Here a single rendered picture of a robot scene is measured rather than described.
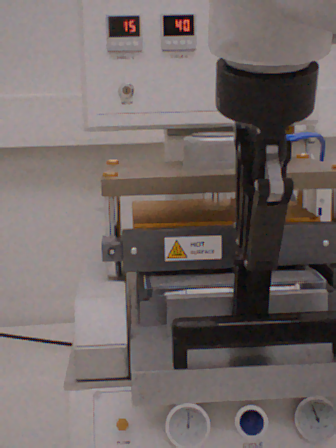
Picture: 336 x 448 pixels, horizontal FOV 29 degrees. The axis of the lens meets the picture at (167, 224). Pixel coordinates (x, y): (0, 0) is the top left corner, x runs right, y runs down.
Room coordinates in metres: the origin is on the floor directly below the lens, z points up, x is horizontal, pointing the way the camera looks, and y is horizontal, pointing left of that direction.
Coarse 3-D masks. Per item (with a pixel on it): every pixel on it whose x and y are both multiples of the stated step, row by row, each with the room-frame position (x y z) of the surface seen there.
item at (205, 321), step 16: (176, 320) 0.52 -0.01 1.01; (192, 320) 0.51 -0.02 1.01; (208, 320) 0.51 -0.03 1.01; (224, 320) 0.51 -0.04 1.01; (240, 320) 0.51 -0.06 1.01; (256, 320) 0.51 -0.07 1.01; (272, 320) 0.51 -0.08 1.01; (288, 320) 0.52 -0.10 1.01; (304, 320) 0.52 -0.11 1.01; (320, 320) 0.52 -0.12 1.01; (176, 336) 0.51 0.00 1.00; (192, 336) 0.51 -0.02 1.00; (208, 336) 0.51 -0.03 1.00; (224, 336) 0.51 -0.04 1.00; (240, 336) 0.51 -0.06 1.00; (256, 336) 0.51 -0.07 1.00; (272, 336) 0.51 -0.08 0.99; (288, 336) 0.51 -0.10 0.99; (304, 336) 0.51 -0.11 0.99; (320, 336) 0.52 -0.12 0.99; (176, 352) 0.51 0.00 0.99; (176, 368) 0.51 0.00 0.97
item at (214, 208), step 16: (224, 192) 0.77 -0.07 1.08; (144, 208) 0.80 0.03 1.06; (160, 208) 0.80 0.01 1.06; (176, 208) 0.79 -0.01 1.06; (192, 208) 0.79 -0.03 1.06; (208, 208) 0.77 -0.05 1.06; (224, 208) 0.77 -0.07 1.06; (288, 208) 0.77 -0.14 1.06; (304, 208) 0.82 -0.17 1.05; (144, 224) 0.70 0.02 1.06; (160, 224) 0.70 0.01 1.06; (176, 224) 0.70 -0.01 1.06; (192, 224) 0.70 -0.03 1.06; (208, 224) 0.70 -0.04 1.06; (224, 224) 0.70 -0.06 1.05
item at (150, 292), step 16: (208, 272) 0.69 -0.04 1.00; (160, 288) 0.63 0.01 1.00; (176, 288) 0.63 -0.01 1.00; (192, 288) 0.63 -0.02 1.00; (208, 288) 0.64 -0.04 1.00; (224, 288) 0.64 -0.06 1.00; (272, 288) 0.64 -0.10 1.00; (288, 288) 0.64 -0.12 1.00; (304, 288) 0.64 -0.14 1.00; (320, 288) 0.64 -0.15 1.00
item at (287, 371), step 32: (128, 288) 0.76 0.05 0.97; (160, 352) 0.55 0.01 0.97; (192, 352) 0.55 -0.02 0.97; (224, 352) 0.54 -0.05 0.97; (256, 352) 0.54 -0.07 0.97; (288, 352) 0.54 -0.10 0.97; (320, 352) 0.54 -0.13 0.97; (160, 384) 0.51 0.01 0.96; (192, 384) 0.51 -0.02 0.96; (224, 384) 0.51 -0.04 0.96; (256, 384) 0.51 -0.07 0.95; (288, 384) 0.51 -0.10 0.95; (320, 384) 0.52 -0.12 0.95
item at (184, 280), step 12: (156, 276) 0.68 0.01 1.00; (168, 276) 0.68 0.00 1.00; (180, 276) 0.68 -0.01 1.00; (192, 276) 0.68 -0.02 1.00; (204, 276) 0.67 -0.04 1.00; (216, 276) 0.67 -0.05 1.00; (228, 276) 0.67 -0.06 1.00; (276, 276) 0.67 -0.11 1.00; (288, 276) 0.67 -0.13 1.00; (300, 276) 0.66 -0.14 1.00; (312, 276) 0.66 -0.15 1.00
